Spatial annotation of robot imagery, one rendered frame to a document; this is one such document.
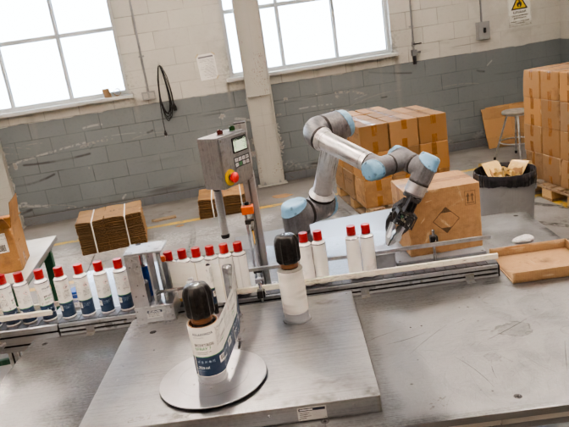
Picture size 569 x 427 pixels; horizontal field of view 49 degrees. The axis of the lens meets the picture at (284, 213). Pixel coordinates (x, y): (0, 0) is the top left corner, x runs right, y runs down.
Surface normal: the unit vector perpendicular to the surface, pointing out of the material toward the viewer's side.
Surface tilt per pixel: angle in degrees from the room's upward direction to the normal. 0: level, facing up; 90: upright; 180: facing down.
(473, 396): 0
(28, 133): 90
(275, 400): 0
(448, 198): 90
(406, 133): 90
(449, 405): 0
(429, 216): 90
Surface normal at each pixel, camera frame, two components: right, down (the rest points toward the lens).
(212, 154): -0.56, 0.31
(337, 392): -0.14, -0.95
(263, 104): 0.15, 0.26
